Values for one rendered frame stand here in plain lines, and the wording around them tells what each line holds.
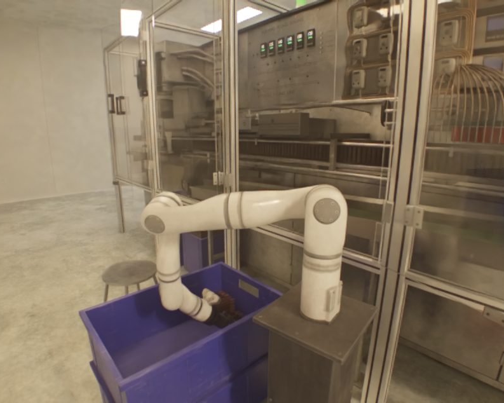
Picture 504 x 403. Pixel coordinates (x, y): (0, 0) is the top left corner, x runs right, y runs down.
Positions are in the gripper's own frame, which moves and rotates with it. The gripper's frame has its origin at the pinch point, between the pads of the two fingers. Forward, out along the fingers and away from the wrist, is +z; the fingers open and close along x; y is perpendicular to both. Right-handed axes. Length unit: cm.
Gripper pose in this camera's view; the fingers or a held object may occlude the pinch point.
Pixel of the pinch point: (234, 320)
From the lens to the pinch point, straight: 126.7
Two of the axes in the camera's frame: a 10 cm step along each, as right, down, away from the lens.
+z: 5.2, 5.8, 6.3
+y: -5.2, 8.0, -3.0
